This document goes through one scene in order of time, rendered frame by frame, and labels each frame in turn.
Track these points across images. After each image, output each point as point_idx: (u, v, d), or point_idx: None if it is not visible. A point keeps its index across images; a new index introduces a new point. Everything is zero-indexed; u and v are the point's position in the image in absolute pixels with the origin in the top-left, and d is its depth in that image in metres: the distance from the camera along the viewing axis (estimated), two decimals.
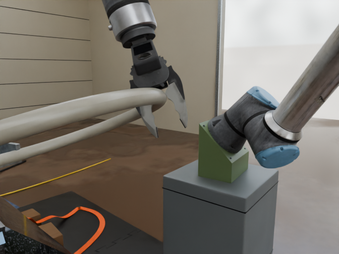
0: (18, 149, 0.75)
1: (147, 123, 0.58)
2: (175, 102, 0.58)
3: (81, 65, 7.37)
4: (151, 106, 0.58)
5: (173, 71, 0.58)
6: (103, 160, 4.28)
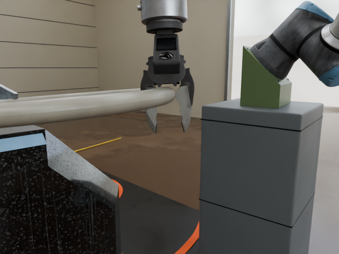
0: (15, 99, 0.74)
1: (149, 117, 0.58)
2: (182, 105, 0.57)
3: (87, 52, 7.28)
4: None
5: (189, 74, 0.56)
6: (113, 139, 4.19)
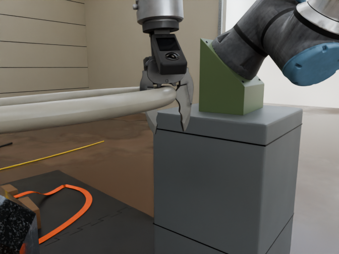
0: None
1: (149, 118, 0.57)
2: (181, 104, 0.58)
3: (76, 51, 7.06)
4: None
5: (188, 74, 0.57)
6: (96, 142, 3.97)
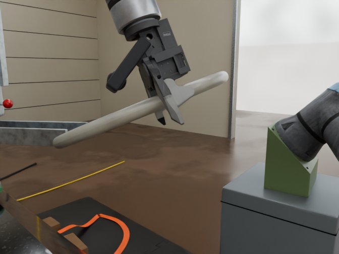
0: None
1: (154, 112, 0.65)
2: (162, 101, 0.53)
3: (89, 64, 7.19)
4: None
5: (150, 70, 0.53)
6: (117, 163, 4.09)
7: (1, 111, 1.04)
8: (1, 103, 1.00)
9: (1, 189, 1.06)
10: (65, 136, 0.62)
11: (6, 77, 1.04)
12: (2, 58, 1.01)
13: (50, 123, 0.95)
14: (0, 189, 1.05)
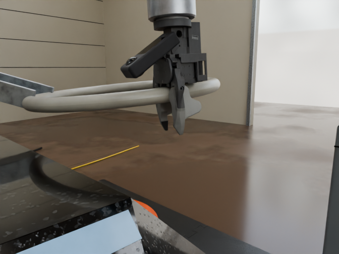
0: (52, 92, 0.83)
1: (158, 114, 0.61)
2: (172, 107, 0.55)
3: (95, 50, 6.82)
4: None
5: (175, 76, 0.52)
6: (130, 147, 3.72)
7: None
8: None
9: None
10: (54, 102, 0.55)
11: None
12: None
13: (7, 76, 0.82)
14: None
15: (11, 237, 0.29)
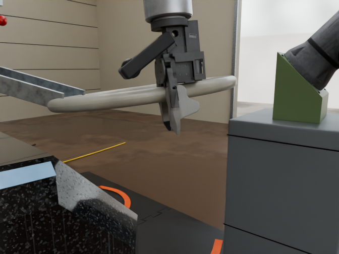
0: (84, 94, 0.90)
1: (161, 115, 0.62)
2: (168, 107, 0.55)
3: (89, 53, 7.13)
4: None
5: (167, 75, 0.52)
6: (117, 144, 4.04)
7: None
8: None
9: None
10: (63, 103, 0.61)
11: None
12: None
13: (47, 81, 0.92)
14: None
15: None
